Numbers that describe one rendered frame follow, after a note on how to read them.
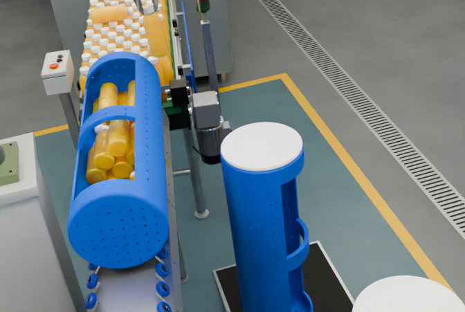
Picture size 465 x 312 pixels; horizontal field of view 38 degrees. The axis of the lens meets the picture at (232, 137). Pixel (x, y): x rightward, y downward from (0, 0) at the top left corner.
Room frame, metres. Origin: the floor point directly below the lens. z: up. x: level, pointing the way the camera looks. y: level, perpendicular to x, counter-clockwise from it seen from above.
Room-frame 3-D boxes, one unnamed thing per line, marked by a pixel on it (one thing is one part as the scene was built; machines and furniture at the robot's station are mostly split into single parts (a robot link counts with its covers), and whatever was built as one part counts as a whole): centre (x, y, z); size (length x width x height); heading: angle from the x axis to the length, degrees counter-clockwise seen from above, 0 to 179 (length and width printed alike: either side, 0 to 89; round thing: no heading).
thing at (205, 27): (2.78, 0.06, 0.55); 0.04 x 0.04 x 1.10; 3
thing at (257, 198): (1.88, -0.09, 0.59); 0.28 x 0.28 x 0.88
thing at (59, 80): (2.58, 0.70, 1.05); 0.20 x 0.10 x 0.10; 3
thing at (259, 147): (1.88, -0.09, 1.03); 0.28 x 0.28 x 0.01
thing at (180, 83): (2.44, 0.20, 0.95); 0.10 x 0.07 x 0.10; 93
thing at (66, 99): (2.58, 0.70, 0.50); 0.04 x 0.04 x 1.00; 3
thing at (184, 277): (2.32, 0.32, 0.31); 0.06 x 0.06 x 0.63; 3
